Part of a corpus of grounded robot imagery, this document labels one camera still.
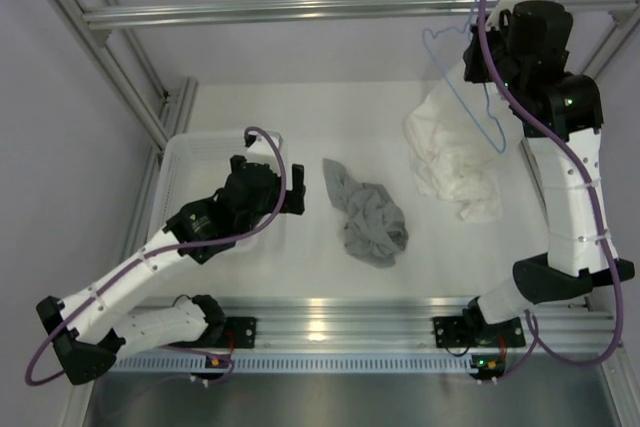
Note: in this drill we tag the white slotted cable duct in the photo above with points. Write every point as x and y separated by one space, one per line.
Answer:
252 363

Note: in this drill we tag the white shirt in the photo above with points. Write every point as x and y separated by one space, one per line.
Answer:
454 140

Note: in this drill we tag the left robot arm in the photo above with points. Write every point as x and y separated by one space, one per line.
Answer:
93 329

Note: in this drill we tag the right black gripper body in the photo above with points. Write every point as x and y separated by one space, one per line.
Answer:
505 64

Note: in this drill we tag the grey tank top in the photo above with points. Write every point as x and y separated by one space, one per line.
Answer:
374 230

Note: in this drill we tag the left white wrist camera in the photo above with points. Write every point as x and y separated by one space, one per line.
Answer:
258 146

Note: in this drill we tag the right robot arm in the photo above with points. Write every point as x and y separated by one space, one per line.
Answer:
564 135

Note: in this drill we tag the aluminium frame rail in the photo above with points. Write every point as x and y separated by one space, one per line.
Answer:
266 11

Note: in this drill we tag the white plastic basket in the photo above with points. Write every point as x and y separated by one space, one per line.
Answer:
194 166

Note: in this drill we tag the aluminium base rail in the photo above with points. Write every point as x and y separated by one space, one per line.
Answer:
325 325

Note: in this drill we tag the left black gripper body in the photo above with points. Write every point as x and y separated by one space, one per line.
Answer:
271 207

